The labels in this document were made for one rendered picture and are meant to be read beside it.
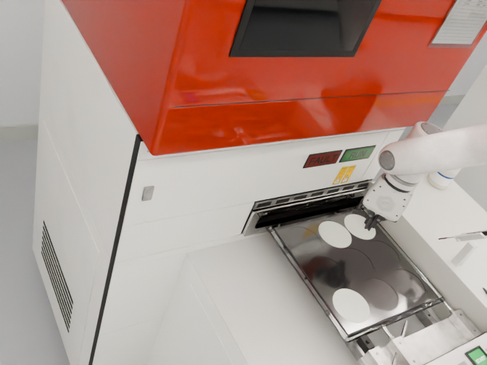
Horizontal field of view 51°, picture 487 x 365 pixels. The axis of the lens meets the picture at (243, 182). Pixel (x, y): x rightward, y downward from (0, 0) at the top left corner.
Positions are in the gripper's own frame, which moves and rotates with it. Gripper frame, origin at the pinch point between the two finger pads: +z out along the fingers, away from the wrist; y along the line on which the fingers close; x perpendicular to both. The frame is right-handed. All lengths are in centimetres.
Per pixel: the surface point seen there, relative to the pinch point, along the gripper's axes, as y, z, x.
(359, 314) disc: 7.1, 9.8, -22.7
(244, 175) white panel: -33.4, -8.2, -19.2
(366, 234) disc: 1.8, 9.9, 7.0
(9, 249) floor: -118, 100, -5
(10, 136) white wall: -166, 97, 47
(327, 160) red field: -18.3, -9.4, 2.0
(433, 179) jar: 14.1, 1.4, 38.7
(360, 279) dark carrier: 4.6, 9.8, -11.5
